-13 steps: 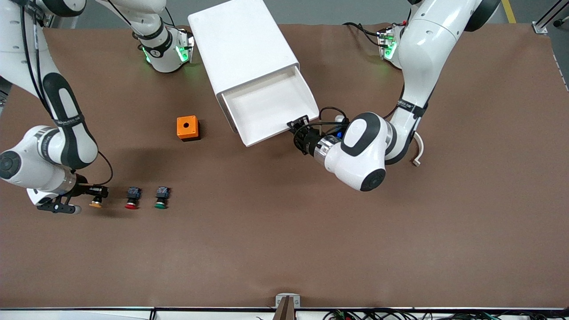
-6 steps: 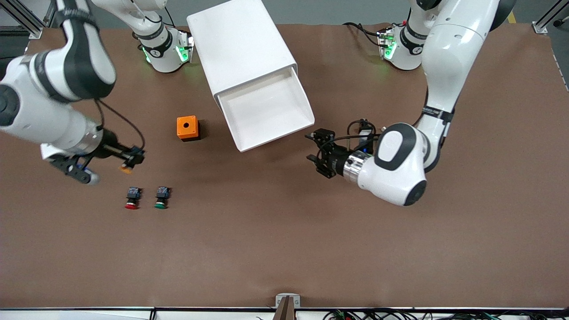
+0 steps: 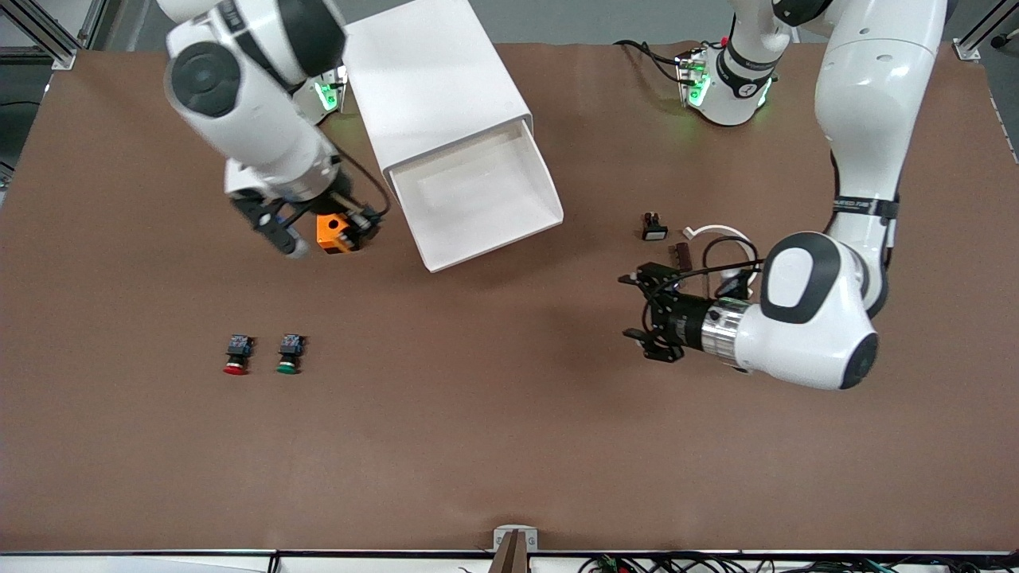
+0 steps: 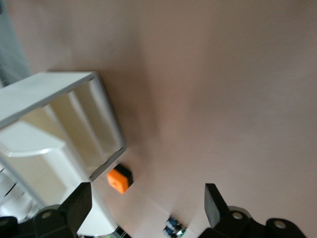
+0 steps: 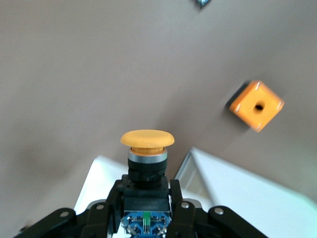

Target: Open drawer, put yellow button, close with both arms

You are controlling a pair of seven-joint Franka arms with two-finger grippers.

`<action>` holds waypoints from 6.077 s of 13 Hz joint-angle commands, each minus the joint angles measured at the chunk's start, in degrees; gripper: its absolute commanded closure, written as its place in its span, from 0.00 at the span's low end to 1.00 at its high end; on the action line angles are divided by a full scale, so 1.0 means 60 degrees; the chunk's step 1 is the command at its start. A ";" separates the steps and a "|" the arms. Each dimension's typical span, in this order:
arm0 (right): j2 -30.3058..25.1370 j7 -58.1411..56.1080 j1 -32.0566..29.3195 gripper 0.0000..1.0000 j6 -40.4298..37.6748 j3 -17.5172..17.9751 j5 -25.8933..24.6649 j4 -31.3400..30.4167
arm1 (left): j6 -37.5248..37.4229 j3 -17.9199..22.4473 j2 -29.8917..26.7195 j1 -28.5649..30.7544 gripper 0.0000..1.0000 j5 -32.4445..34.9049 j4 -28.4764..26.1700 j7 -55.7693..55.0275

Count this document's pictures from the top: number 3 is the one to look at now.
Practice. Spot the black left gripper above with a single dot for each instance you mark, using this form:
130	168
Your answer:
683	320

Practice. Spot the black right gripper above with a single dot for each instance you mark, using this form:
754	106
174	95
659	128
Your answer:
344	204

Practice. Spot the white drawer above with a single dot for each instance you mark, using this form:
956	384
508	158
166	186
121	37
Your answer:
478	199

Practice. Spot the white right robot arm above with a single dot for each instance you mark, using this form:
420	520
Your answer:
255	119

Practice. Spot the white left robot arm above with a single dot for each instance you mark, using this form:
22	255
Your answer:
868	95

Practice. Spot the orange button box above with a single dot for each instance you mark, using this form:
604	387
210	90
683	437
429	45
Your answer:
330	232

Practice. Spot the green push button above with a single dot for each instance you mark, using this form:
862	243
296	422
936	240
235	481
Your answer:
290	352

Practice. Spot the white drawer cabinet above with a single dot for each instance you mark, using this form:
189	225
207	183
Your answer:
422	72

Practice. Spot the red push button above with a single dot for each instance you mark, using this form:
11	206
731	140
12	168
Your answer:
237	354

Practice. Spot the brown terminal block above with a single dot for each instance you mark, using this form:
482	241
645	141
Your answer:
683	255

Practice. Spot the black white-capped switch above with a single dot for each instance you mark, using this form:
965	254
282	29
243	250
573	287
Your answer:
654	231

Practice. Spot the white curved bracket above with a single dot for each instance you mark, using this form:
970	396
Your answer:
720	230

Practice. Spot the white table edge rail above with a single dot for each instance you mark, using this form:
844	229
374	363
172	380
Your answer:
159	563

